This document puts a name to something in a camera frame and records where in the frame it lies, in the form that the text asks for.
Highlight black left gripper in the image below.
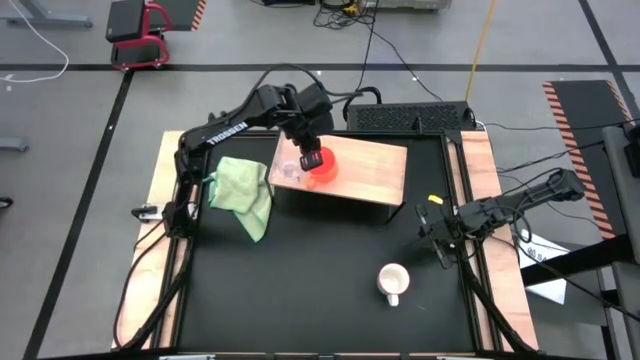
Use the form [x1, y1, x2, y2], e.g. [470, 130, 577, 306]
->
[285, 115, 325, 173]

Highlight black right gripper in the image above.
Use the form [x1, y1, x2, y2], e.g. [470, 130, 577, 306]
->
[406, 204, 464, 271]

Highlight clear glass cup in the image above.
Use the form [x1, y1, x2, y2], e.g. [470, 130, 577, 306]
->
[277, 158, 304, 184]

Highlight orange plastic cup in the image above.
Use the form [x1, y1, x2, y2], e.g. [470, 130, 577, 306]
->
[304, 146, 340, 190]

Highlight white ceramic mug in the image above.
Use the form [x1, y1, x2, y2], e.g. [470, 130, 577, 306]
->
[376, 262, 412, 308]

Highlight light wooden shelf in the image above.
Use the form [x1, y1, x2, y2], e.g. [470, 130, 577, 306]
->
[266, 127, 409, 225]

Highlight light green cloth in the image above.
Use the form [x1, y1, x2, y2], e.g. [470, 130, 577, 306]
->
[203, 155, 275, 244]

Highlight light wooden table board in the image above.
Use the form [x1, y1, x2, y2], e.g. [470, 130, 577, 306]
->
[448, 130, 540, 351]
[110, 130, 207, 350]

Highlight black perforated computer case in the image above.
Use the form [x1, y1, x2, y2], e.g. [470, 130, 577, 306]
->
[346, 101, 476, 132]

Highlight white paper sheet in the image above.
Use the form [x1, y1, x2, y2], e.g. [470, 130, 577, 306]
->
[517, 228, 571, 305]

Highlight black metal beam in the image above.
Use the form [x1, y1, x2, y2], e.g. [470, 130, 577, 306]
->
[519, 233, 640, 287]

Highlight small black hazard-striped panel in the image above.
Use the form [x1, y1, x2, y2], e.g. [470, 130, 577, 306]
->
[162, 0, 208, 32]

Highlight large black hazard-striped mat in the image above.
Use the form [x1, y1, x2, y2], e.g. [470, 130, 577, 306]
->
[542, 79, 640, 241]

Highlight red black stool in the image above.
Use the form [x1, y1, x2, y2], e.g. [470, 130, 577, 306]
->
[105, 0, 174, 71]

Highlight grey metal stand foot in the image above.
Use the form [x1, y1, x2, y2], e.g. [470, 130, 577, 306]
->
[0, 0, 94, 29]

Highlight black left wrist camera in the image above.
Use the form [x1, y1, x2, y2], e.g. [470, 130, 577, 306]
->
[298, 82, 335, 134]

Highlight black sleeved cable bundle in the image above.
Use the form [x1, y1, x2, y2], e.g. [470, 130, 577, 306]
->
[113, 234, 196, 350]
[455, 239, 536, 354]

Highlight thick black looped cable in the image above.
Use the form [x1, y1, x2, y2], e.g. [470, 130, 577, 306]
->
[342, 85, 384, 122]

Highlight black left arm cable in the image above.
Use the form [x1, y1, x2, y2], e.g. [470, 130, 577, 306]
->
[249, 62, 364, 101]

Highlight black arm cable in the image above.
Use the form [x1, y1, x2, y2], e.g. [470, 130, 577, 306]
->
[249, 62, 364, 101]
[499, 168, 561, 241]

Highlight black aluminium table frame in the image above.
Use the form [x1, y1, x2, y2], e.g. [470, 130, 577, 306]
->
[149, 112, 504, 354]

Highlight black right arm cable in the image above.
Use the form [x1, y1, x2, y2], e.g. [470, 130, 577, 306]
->
[499, 168, 561, 241]

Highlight thin black floor cable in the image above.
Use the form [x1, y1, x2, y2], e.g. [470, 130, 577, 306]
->
[355, 14, 377, 92]
[477, 117, 640, 132]
[372, 28, 445, 104]
[496, 141, 607, 175]

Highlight tangled black cables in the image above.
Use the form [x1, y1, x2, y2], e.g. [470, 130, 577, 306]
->
[313, 0, 376, 29]

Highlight yellow floor cable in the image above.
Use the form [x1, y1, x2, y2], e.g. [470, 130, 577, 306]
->
[465, 0, 497, 101]

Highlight white floor cable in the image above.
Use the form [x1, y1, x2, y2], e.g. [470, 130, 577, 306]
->
[0, 0, 70, 84]

